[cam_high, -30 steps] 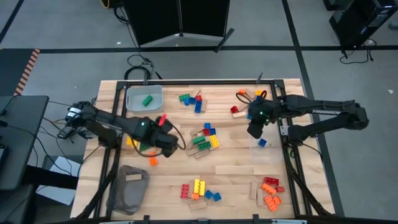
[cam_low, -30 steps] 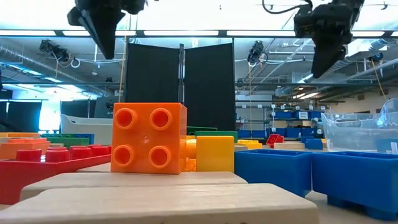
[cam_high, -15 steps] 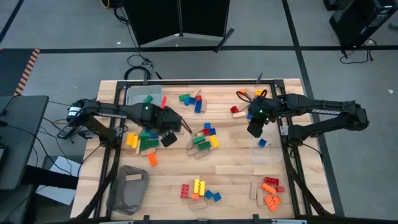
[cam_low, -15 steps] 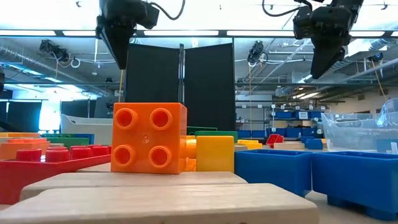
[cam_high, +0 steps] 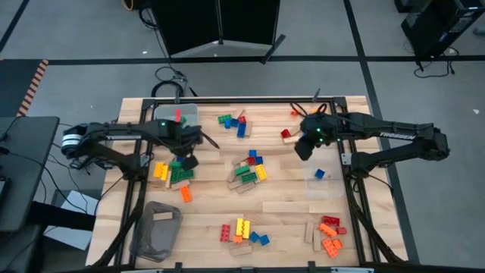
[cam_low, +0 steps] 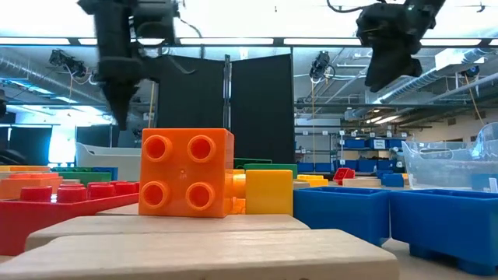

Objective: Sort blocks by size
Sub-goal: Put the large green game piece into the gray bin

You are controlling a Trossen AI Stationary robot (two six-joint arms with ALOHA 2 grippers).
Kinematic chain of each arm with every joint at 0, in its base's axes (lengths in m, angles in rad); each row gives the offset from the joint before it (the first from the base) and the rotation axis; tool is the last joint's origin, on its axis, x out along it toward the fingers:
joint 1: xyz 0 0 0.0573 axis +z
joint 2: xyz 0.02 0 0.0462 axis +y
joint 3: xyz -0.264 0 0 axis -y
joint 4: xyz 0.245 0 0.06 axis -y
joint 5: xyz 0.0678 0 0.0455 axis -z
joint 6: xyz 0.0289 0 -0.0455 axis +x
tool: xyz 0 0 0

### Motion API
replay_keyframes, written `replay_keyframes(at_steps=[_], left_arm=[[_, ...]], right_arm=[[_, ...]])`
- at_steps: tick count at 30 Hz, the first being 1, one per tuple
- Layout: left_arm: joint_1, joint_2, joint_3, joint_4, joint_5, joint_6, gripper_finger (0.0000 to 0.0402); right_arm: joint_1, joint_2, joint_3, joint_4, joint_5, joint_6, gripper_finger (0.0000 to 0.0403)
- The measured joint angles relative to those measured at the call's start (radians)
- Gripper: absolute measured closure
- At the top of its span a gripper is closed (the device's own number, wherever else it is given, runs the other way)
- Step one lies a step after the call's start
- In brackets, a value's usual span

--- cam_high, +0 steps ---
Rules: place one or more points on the black mat with striped edge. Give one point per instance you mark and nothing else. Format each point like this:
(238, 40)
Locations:
(15, 87)

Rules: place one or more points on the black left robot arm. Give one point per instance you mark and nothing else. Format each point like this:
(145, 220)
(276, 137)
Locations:
(113, 132)

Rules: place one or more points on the black equipment case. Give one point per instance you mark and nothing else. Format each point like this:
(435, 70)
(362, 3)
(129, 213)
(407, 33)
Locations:
(439, 26)

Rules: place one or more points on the amber yellow toy brick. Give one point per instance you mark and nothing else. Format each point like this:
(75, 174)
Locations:
(158, 169)

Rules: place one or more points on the long blue toy brick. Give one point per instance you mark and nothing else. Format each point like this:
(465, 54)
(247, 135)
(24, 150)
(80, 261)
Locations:
(241, 130)

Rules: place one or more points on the white plastic bin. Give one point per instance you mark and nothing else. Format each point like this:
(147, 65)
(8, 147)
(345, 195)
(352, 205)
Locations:
(166, 112)

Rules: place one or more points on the black side cart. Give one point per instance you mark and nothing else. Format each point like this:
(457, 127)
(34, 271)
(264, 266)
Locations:
(26, 170)

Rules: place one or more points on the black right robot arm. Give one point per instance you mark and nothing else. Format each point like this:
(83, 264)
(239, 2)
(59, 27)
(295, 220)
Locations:
(398, 134)

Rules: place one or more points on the dark grey plastic bin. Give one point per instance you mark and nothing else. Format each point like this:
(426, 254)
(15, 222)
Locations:
(151, 239)

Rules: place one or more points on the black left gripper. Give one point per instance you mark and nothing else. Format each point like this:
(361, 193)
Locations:
(182, 138)

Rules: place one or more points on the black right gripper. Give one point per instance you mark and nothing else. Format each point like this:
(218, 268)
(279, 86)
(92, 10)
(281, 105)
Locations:
(320, 129)

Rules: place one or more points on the small red toy brick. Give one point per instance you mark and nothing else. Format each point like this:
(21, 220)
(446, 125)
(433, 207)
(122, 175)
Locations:
(251, 160)
(285, 133)
(242, 119)
(341, 230)

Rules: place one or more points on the long orange toy brick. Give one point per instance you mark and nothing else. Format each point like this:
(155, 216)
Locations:
(186, 193)
(330, 247)
(327, 230)

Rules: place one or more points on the white sheet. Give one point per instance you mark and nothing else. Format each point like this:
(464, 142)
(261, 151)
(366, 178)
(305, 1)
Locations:
(76, 204)

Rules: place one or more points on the clear plastic bin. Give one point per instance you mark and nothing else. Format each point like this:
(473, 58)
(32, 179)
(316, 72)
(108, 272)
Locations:
(326, 186)

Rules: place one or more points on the black folding partition screen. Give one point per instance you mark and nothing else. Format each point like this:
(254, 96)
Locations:
(212, 26)

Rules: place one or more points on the long red toy brick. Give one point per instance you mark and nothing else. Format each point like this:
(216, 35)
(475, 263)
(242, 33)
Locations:
(330, 220)
(225, 233)

